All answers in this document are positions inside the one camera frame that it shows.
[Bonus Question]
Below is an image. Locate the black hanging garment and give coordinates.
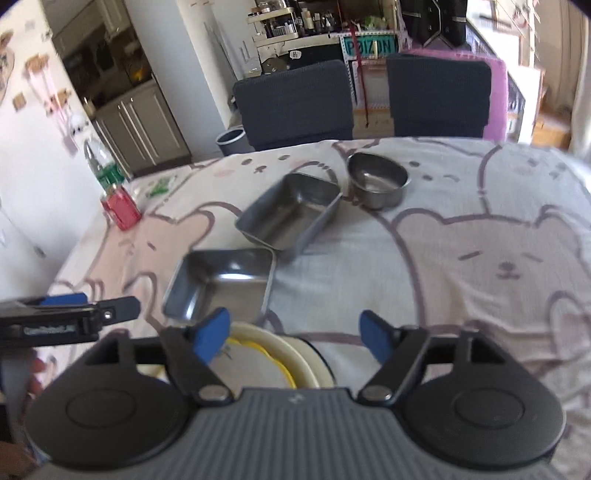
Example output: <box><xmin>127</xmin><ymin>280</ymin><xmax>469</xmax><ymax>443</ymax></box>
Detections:
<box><xmin>401</xmin><ymin>0</ymin><xmax>468</xmax><ymax>48</ymax></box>

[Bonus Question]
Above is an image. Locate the grey trash bin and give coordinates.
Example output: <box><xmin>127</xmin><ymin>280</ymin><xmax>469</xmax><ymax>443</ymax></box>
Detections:
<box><xmin>215</xmin><ymin>128</ymin><xmax>248</xmax><ymax>157</ymax></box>

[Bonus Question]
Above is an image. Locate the square leaf print plate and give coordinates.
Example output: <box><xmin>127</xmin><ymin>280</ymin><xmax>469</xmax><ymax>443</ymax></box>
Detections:
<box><xmin>295</xmin><ymin>338</ymin><xmax>335</xmax><ymax>389</ymax></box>

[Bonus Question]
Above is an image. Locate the grey kitchen cabinet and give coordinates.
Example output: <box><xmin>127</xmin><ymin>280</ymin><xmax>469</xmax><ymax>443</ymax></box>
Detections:
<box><xmin>52</xmin><ymin>76</ymin><xmax>193</xmax><ymax>180</ymax></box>

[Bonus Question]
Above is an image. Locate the red plastic box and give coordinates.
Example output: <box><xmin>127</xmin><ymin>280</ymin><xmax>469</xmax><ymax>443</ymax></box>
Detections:
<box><xmin>100</xmin><ymin>186</ymin><xmax>142</xmax><ymax>232</ymax></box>

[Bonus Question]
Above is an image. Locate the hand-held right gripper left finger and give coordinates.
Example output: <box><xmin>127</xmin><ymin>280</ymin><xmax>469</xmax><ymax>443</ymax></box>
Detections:
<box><xmin>92</xmin><ymin>308</ymin><xmax>233</xmax><ymax>408</ymax></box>

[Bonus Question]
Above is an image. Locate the shelf with bottles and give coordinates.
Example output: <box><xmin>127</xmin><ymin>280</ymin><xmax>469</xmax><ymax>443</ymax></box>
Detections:
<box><xmin>246</xmin><ymin>0</ymin><xmax>345</xmax><ymax>75</ymax></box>

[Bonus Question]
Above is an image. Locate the round steel bowl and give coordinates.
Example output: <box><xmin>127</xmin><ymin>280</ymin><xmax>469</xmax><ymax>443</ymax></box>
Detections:
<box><xmin>346</xmin><ymin>152</ymin><xmax>412</xmax><ymax>211</ymax></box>

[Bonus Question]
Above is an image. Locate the floral yellow rimmed bowl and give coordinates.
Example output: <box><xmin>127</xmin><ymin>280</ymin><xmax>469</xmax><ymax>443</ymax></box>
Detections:
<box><xmin>210</xmin><ymin>336</ymin><xmax>297</xmax><ymax>401</ymax></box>

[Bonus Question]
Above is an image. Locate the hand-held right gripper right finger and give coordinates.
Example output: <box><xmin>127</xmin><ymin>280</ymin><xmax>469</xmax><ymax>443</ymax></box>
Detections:
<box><xmin>359</xmin><ymin>310</ymin><xmax>502</xmax><ymax>408</ymax></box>

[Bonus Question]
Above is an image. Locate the bear print tablecloth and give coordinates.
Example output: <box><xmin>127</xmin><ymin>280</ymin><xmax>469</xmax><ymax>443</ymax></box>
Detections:
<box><xmin>9</xmin><ymin>136</ymin><xmax>591</xmax><ymax>480</ymax></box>

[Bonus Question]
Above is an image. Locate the pale yellow bowl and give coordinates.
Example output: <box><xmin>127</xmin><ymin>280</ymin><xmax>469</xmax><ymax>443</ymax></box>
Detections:
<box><xmin>137</xmin><ymin>322</ymin><xmax>334</xmax><ymax>389</ymax></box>

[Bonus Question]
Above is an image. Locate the dark grey chair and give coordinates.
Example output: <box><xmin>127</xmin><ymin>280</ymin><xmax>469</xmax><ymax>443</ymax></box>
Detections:
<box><xmin>386</xmin><ymin>54</ymin><xmax>493</xmax><ymax>138</ymax></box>
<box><xmin>232</xmin><ymin>59</ymin><xmax>356</xmax><ymax>152</ymax></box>

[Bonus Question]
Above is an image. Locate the green label plastic bottle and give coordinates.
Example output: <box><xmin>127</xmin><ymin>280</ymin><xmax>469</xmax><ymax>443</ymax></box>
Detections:
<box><xmin>84</xmin><ymin>137</ymin><xmax>133</xmax><ymax>195</ymax></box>

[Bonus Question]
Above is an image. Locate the green packet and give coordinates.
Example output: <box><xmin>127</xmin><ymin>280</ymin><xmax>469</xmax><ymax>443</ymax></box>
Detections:
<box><xmin>145</xmin><ymin>177</ymin><xmax>179</xmax><ymax>199</ymax></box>

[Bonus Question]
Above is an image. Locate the small square steel tray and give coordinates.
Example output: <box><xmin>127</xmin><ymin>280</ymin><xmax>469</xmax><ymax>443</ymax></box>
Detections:
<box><xmin>163</xmin><ymin>248</ymin><xmax>278</xmax><ymax>326</ymax></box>

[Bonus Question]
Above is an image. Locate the teal sign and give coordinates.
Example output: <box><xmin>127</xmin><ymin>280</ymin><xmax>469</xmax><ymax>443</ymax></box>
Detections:
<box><xmin>340</xmin><ymin>34</ymin><xmax>399</xmax><ymax>61</ymax></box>

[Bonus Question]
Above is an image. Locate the person's left hand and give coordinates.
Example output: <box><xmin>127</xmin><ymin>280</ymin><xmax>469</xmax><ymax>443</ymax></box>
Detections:
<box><xmin>25</xmin><ymin>357</ymin><xmax>51</xmax><ymax>402</ymax></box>

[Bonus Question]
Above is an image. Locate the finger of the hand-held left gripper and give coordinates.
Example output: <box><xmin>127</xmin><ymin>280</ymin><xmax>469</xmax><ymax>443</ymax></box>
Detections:
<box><xmin>0</xmin><ymin>292</ymin><xmax>89</xmax><ymax>309</ymax></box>
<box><xmin>85</xmin><ymin>296</ymin><xmax>142</xmax><ymax>325</ymax></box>

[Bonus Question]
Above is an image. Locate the long rectangular steel tray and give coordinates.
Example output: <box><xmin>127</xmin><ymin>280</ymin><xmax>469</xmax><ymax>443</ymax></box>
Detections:
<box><xmin>234</xmin><ymin>172</ymin><xmax>344</xmax><ymax>260</ymax></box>

